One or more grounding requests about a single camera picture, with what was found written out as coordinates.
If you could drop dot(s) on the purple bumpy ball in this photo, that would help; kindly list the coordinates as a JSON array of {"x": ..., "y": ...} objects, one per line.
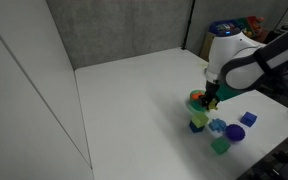
[{"x": 235, "y": 132}]

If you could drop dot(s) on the green soft block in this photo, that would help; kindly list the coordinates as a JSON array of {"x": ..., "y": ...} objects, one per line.
[{"x": 220, "y": 145}]

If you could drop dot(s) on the dark blue soft block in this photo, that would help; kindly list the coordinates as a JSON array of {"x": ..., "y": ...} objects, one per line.
[{"x": 194, "y": 128}]

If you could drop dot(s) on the black equipment rack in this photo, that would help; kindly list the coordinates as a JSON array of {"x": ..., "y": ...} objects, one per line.
[{"x": 280, "y": 160}]

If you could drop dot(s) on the light blue knobbly toy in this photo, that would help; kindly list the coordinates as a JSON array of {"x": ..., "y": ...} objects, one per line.
[{"x": 217, "y": 125}]

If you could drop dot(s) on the yellow-green soft block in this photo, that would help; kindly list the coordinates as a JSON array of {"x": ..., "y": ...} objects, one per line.
[{"x": 199, "y": 120}]

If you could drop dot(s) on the cardboard box with items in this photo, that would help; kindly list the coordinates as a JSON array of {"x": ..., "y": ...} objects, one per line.
[{"x": 250, "y": 25}]

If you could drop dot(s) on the yellow spiky toy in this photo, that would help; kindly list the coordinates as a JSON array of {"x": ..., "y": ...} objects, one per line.
[{"x": 213, "y": 105}]

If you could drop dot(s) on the black vertical pole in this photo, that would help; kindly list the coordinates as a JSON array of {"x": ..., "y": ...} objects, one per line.
[{"x": 188, "y": 25}]

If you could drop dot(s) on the orange spiky toy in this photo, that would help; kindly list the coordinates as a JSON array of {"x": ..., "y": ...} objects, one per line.
[{"x": 195, "y": 96}]

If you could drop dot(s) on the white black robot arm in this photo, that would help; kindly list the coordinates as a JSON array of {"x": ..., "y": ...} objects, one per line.
[{"x": 232, "y": 50}]

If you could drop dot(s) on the green plastic bowl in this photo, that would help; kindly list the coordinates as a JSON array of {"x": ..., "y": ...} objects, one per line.
[{"x": 193, "y": 105}]

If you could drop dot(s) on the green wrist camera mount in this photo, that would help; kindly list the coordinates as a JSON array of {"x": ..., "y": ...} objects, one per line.
[{"x": 230, "y": 92}]

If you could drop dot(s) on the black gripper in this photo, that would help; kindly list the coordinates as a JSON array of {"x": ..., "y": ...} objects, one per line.
[{"x": 212, "y": 89}]

